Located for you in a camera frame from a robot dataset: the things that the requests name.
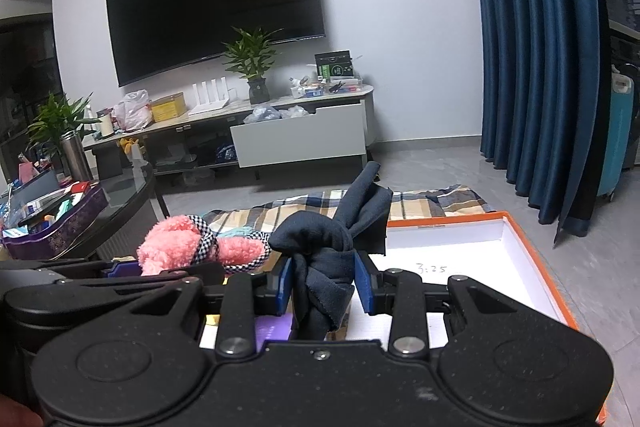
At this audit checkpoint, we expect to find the dark navy cloth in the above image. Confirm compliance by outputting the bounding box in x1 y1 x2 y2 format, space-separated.
269 161 393 341

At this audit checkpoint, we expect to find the pink fluffy cloth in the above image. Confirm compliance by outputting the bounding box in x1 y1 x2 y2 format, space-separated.
137 215 271 275

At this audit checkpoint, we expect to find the person left hand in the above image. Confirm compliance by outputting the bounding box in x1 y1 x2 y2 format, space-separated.
0 395 43 427

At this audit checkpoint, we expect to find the purple tissue pack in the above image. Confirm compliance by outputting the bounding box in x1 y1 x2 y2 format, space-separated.
255 313 293 352

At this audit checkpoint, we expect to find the purple tray of items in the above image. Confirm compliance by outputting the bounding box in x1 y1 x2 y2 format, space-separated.
2 183 107 260

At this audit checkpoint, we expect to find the orange white box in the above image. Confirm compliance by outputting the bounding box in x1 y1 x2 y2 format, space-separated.
199 210 609 425

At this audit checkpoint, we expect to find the plaid blanket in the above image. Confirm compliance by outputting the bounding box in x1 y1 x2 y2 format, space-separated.
203 184 494 234

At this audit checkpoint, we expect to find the round black glass table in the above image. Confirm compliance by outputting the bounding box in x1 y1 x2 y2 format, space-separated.
23 165 169 260

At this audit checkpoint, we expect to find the steel thermos bottle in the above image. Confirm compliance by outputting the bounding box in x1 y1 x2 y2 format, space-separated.
60 130 93 181

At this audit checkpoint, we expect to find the white tv cabinet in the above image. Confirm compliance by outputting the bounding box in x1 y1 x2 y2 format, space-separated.
84 84 374 176

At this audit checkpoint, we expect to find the potted plant on table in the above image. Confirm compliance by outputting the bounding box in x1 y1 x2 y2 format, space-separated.
27 94 99 178

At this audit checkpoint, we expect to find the pink plastic bag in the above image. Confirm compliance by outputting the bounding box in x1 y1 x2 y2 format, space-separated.
113 90 153 132

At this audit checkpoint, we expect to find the white router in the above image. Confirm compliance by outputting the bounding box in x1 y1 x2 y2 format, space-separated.
189 77 230 116

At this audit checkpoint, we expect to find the yellow box on cabinet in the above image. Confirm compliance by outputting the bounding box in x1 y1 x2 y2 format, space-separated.
150 92 188 124

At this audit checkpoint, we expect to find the green black box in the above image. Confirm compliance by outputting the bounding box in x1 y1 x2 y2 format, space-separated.
314 50 355 80

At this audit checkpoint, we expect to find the potted plant on cabinet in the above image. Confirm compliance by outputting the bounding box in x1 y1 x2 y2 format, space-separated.
224 27 279 105

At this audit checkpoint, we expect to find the blue curtain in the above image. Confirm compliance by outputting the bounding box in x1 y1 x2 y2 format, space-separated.
480 0 608 236

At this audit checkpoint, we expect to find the teal suitcase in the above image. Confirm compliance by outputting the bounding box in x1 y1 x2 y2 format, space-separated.
598 63 639 202

